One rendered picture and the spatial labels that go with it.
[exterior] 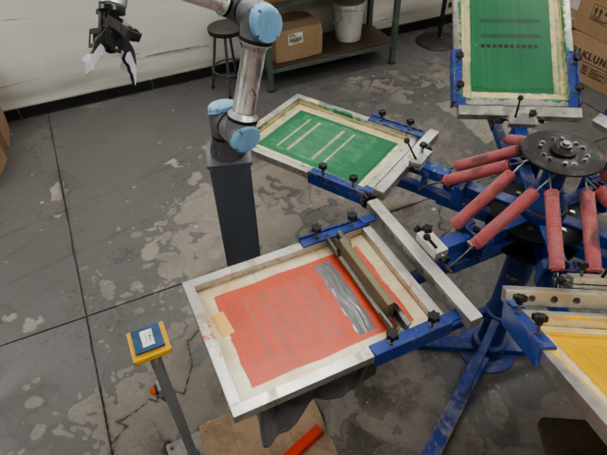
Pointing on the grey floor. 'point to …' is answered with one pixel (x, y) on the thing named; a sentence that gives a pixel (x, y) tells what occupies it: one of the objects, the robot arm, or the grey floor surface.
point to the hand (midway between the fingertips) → (113, 80)
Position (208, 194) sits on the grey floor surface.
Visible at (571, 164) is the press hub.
